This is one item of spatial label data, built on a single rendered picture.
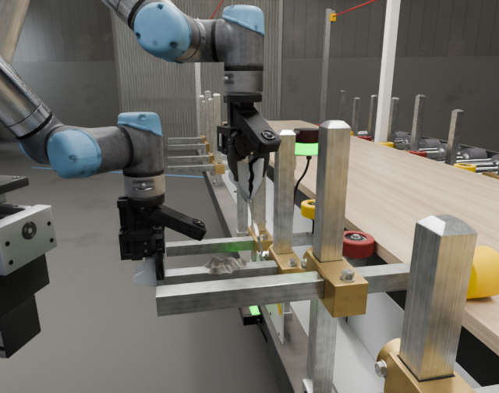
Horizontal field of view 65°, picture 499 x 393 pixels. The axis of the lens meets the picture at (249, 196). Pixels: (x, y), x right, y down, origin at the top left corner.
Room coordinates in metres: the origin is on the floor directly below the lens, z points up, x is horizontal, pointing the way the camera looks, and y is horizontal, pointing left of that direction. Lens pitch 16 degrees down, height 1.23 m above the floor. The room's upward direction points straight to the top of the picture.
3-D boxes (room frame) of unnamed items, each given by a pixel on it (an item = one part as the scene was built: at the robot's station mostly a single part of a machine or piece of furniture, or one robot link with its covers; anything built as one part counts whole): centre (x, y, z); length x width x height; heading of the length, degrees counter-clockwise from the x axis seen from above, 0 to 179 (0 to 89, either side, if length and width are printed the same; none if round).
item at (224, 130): (0.79, 0.01, 1.15); 0.09 x 0.08 x 0.12; 31
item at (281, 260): (0.79, -0.08, 0.85); 0.13 x 0.06 x 0.05; 11
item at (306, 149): (0.82, -0.12, 1.10); 0.06 x 0.06 x 0.02
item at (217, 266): (0.74, 0.05, 0.87); 0.09 x 0.07 x 0.02; 101
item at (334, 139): (0.56, -0.12, 0.94); 0.03 x 0.03 x 0.48; 11
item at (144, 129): (0.71, 0.20, 1.12); 0.09 x 0.08 x 0.11; 143
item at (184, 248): (1.01, 0.01, 0.80); 0.43 x 0.03 x 0.04; 101
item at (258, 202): (1.05, -0.03, 0.90); 0.03 x 0.03 x 0.48; 11
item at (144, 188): (0.71, 0.20, 1.05); 0.08 x 0.08 x 0.05
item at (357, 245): (0.80, -0.23, 0.85); 0.08 x 0.08 x 0.11
